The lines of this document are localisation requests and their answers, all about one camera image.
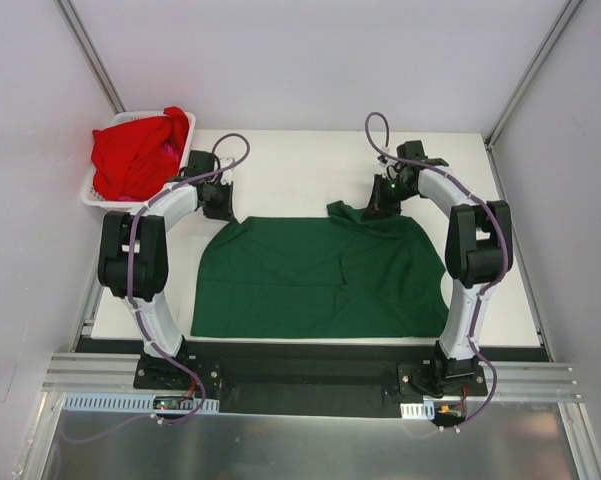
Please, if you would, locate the green t shirt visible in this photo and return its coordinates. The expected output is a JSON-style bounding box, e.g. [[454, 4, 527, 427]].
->
[[191, 201, 448, 340]]

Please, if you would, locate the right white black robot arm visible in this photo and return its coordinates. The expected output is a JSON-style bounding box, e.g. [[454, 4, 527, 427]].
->
[[363, 140, 513, 398]]

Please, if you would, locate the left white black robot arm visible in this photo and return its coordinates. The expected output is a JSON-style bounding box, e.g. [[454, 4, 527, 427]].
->
[[97, 151, 246, 389]]

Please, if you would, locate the red t shirt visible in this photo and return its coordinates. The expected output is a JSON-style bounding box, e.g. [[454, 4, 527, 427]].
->
[[90, 105, 191, 202]]

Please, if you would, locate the white plastic basket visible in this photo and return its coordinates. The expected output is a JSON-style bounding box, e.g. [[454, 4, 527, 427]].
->
[[81, 109, 197, 216]]

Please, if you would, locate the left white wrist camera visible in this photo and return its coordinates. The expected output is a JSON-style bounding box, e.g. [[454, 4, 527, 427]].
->
[[219, 157, 236, 185]]

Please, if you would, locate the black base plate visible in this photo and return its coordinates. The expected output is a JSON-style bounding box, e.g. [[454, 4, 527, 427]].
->
[[74, 335, 551, 416]]

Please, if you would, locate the right slotted cable duct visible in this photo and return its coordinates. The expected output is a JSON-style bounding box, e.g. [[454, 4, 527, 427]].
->
[[400, 401, 435, 421]]

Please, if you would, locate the slotted cable duct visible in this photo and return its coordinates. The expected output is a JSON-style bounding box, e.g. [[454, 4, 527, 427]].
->
[[400, 401, 435, 421], [64, 393, 220, 415]]

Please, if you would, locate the aluminium rail beam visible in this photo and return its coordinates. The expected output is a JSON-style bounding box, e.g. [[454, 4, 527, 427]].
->
[[41, 353, 585, 403]]

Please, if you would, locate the left aluminium frame post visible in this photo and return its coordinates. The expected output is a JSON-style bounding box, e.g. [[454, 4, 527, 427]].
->
[[53, 0, 126, 114]]

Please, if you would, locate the aluminium frame post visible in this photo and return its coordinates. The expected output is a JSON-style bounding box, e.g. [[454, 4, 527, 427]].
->
[[53, 0, 126, 114], [485, 0, 585, 152]]

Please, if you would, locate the right aluminium frame post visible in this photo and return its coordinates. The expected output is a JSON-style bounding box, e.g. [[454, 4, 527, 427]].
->
[[485, 0, 585, 152]]

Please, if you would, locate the left slotted cable duct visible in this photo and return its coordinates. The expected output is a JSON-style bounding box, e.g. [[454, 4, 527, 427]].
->
[[64, 393, 220, 415]]

